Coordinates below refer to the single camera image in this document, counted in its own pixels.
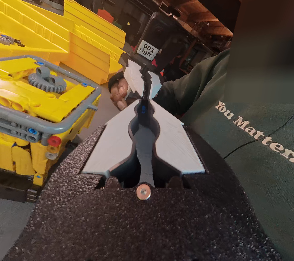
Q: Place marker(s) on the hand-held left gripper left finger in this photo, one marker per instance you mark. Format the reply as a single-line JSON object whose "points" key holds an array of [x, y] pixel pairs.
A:
{"points": [[110, 148]]}

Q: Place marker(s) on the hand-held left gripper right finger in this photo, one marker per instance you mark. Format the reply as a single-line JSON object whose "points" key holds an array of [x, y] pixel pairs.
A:
{"points": [[176, 148]]}

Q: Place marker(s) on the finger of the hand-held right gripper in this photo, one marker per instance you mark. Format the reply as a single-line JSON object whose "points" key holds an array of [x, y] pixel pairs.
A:
{"points": [[155, 85], [134, 77]]}

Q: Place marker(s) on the black lego connector assembly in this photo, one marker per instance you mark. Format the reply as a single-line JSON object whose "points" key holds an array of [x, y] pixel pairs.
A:
{"points": [[143, 118]]}

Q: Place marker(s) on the yellow lego vehicle model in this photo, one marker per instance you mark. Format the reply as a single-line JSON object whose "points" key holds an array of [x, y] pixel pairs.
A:
{"points": [[75, 93]]}

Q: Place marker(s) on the pile of mixed lego parts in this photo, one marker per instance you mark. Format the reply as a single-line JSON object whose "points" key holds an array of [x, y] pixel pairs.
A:
{"points": [[9, 40]]}

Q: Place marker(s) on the person's right hand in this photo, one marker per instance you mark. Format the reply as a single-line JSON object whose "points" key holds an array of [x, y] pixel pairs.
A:
{"points": [[119, 95]]}

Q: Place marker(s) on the orange plastic crate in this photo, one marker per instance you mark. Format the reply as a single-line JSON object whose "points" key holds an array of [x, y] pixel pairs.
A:
{"points": [[105, 16]]}

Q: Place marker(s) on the yellow divided parts bin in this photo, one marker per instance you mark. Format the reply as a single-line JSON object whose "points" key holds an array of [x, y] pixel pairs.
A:
{"points": [[34, 26]]}

